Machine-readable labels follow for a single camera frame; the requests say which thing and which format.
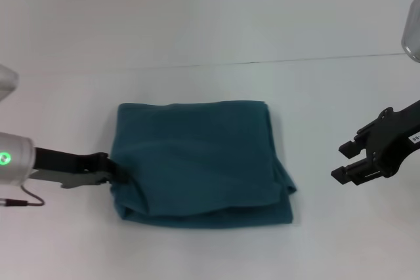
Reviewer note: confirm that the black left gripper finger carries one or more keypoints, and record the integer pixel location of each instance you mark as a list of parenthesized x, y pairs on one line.
[(116, 172)]

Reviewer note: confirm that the teal blue t-shirt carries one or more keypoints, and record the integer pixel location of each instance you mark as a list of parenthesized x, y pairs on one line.
[(197, 162)]

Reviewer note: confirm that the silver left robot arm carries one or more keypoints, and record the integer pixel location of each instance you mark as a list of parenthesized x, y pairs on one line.
[(13, 158)]

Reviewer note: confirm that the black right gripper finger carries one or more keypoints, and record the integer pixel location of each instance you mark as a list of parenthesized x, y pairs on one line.
[(352, 147), (351, 175)]

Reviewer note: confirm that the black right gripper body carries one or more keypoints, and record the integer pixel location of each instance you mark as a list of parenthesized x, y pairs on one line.
[(393, 139)]

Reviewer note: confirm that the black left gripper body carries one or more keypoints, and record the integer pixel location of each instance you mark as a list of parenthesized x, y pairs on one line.
[(65, 168)]

